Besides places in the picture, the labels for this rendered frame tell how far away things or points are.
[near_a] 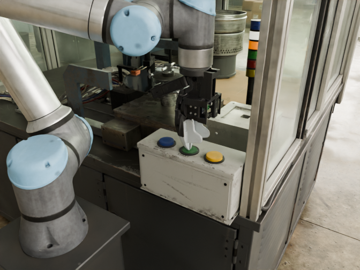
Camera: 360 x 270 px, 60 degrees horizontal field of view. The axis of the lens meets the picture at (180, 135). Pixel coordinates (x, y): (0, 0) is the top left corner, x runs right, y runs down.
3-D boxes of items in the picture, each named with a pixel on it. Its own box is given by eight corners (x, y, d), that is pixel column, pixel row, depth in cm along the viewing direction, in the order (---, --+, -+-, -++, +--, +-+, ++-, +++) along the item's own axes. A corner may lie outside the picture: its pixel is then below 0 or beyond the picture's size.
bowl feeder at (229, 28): (249, 73, 196) (255, 11, 180) (228, 85, 173) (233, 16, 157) (205, 66, 211) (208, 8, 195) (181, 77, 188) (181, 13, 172)
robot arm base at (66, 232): (48, 269, 65) (38, 233, 61) (6, 239, 72) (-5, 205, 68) (101, 225, 77) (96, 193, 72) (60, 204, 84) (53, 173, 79)
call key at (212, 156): (225, 160, 77) (225, 153, 76) (217, 167, 74) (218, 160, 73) (210, 156, 79) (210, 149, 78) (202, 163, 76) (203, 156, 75)
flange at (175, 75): (156, 74, 122) (155, 67, 121) (184, 74, 121) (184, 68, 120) (150, 82, 112) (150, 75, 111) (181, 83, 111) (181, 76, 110)
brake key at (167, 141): (177, 145, 84) (177, 139, 83) (168, 151, 81) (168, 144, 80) (164, 141, 86) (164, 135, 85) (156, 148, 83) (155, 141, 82)
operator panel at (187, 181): (246, 202, 85) (252, 154, 78) (229, 226, 76) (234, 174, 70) (162, 171, 98) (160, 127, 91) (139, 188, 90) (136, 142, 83)
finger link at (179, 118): (180, 139, 73) (180, 104, 69) (174, 137, 74) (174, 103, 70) (190, 132, 77) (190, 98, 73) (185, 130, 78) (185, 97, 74)
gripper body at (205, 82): (205, 127, 69) (207, 74, 63) (172, 119, 73) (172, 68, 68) (220, 115, 75) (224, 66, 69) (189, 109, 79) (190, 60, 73)
